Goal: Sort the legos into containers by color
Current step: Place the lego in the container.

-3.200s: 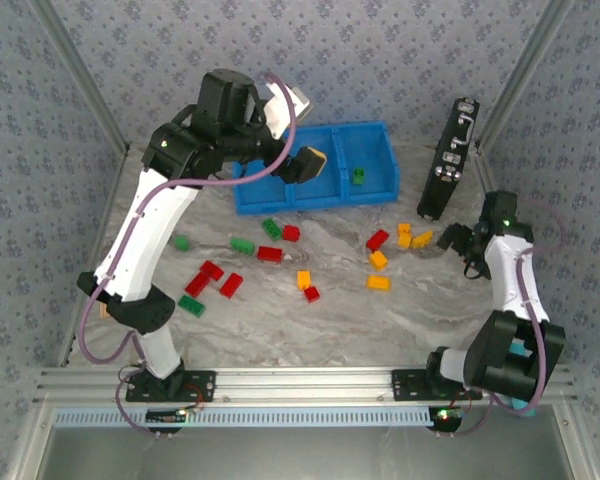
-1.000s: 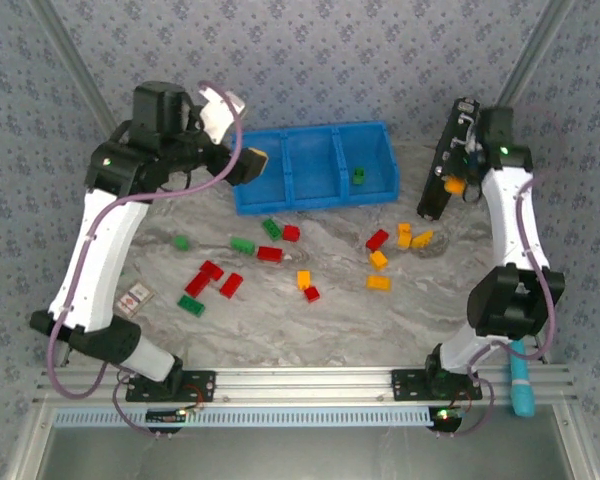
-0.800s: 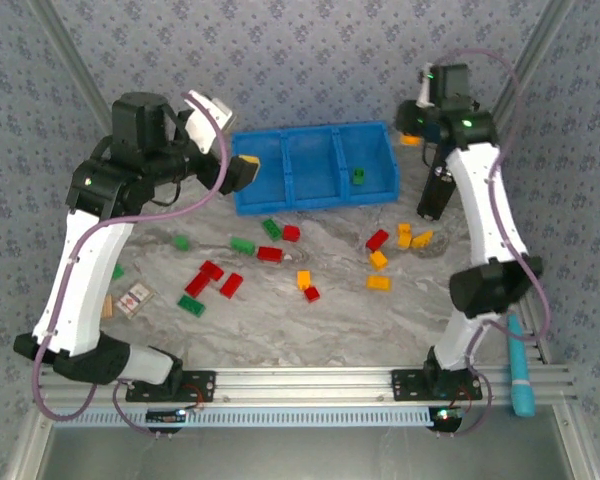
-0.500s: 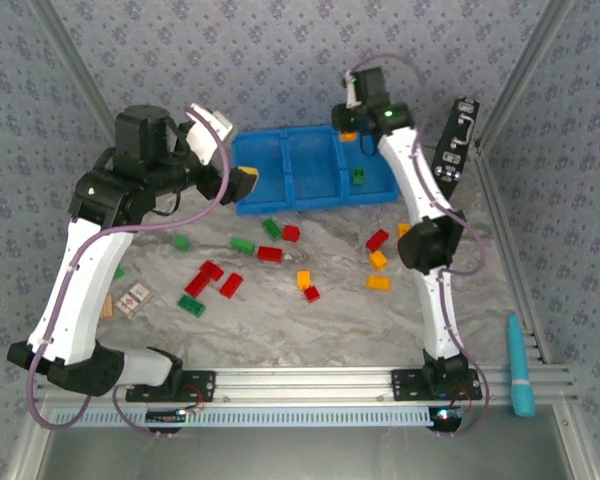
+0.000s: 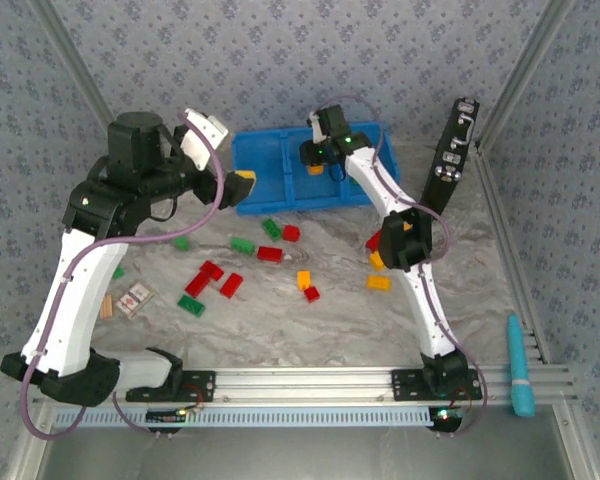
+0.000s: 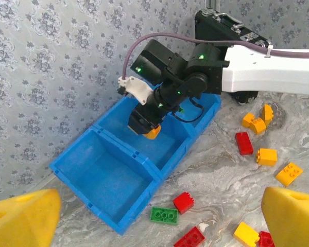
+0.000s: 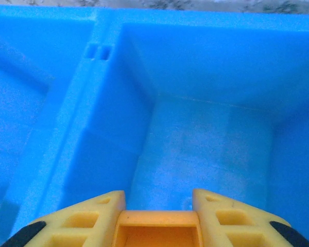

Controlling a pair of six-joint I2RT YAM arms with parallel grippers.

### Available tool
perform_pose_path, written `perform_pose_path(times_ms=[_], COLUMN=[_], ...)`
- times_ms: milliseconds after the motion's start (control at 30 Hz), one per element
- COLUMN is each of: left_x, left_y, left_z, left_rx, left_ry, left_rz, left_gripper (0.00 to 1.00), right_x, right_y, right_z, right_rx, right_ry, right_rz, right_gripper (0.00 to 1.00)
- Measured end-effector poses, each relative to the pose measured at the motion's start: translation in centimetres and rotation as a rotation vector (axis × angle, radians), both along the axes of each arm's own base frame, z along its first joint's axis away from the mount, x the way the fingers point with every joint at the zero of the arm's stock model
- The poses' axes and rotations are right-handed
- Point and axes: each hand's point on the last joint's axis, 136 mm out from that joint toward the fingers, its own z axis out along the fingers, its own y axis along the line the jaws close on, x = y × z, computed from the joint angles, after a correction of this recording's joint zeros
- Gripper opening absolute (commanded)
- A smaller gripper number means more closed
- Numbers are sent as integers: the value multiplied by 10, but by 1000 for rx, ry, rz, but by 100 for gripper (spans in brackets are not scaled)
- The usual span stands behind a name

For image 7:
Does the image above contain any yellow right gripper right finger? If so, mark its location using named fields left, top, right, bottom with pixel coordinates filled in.
left=192, top=188, right=309, bottom=247

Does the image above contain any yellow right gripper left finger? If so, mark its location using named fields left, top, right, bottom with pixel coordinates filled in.
left=0, top=190, right=126, bottom=247

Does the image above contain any yellow lego brick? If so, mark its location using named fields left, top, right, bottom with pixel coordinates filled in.
left=114, top=209, right=204, bottom=247

